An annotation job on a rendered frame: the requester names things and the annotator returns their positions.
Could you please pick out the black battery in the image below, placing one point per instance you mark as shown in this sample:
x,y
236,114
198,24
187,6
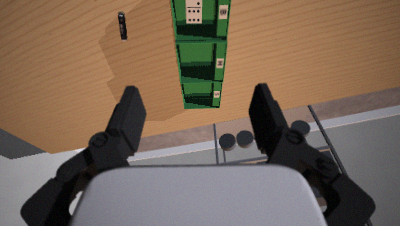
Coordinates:
x,y
122,27

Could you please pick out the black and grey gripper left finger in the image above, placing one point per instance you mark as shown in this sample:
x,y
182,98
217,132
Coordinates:
x,y
49,206

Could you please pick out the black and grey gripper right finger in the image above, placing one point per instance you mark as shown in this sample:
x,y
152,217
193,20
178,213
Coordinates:
x,y
347,203

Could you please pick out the dark grey and tan domino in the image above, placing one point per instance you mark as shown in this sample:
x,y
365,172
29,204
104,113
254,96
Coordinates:
x,y
193,11

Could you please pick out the green open bin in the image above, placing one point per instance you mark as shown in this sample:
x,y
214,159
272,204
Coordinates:
x,y
201,52

